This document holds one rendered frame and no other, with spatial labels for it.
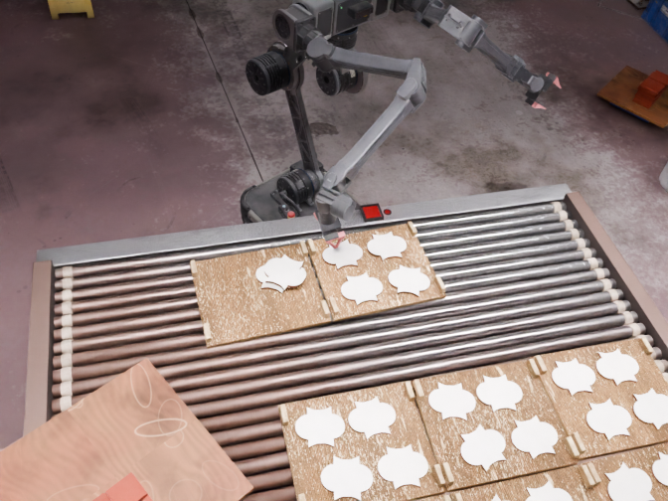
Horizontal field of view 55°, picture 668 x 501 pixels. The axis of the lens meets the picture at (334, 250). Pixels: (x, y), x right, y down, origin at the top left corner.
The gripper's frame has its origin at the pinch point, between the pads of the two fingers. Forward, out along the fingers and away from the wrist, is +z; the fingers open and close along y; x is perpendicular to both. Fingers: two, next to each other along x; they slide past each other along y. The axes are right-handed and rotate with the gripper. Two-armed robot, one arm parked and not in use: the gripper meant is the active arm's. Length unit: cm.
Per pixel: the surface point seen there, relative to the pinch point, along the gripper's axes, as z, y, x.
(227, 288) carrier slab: 4.9, -3.3, 39.1
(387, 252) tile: 15.0, -2.9, -18.5
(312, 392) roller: 13, -47, 23
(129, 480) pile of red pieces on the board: -23, -72, 70
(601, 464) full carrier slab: 27, -93, -50
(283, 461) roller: 11, -66, 37
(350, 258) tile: 12.3, -2.3, -4.9
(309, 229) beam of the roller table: 12.7, 17.8, 4.4
